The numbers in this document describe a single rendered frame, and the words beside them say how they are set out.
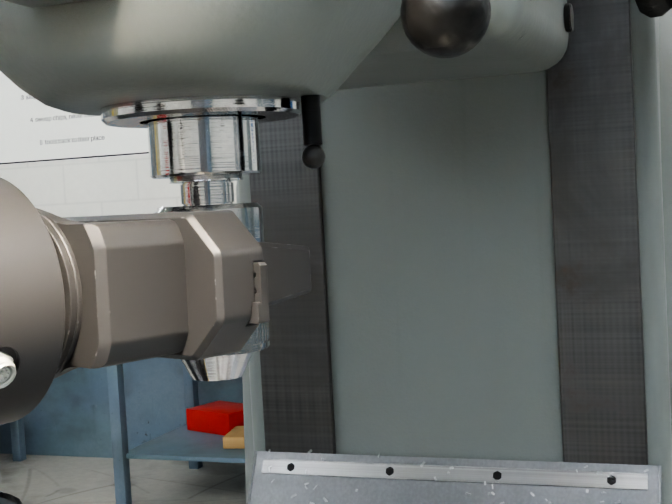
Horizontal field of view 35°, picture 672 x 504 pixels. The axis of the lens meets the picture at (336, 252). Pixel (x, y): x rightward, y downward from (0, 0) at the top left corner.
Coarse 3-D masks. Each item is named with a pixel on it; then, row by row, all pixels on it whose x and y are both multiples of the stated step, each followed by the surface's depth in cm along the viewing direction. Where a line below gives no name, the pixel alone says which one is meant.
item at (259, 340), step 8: (256, 232) 45; (256, 240) 45; (256, 328) 45; (264, 328) 45; (256, 336) 45; (264, 336) 45; (248, 344) 44; (256, 344) 45; (264, 344) 45; (240, 352) 44; (248, 352) 44
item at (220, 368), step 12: (192, 360) 45; (204, 360) 45; (216, 360) 45; (228, 360) 45; (240, 360) 45; (192, 372) 45; (204, 372) 45; (216, 372) 45; (228, 372) 45; (240, 372) 46
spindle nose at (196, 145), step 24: (168, 120) 44; (192, 120) 43; (216, 120) 43; (240, 120) 44; (168, 144) 44; (192, 144) 43; (216, 144) 44; (240, 144) 44; (168, 168) 44; (192, 168) 43; (216, 168) 44; (240, 168) 44
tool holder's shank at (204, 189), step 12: (180, 180) 45; (192, 180) 44; (204, 180) 44; (216, 180) 44; (228, 180) 45; (180, 192) 46; (192, 192) 45; (204, 192) 45; (216, 192) 45; (228, 192) 45; (192, 204) 45; (204, 204) 45
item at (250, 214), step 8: (160, 208) 45; (168, 208) 44; (176, 208) 44; (184, 208) 44; (192, 208) 44; (200, 208) 44; (208, 208) 44; (216, 208) 44; (224, 208) 44; (232, 208) 44; (240, 208) 44; (248, 208) 44; (256, 208) 45; (240, 216) 44; (248, 216) 44; (256, 216) 45; (248, 224) 44; (256, 224) 45
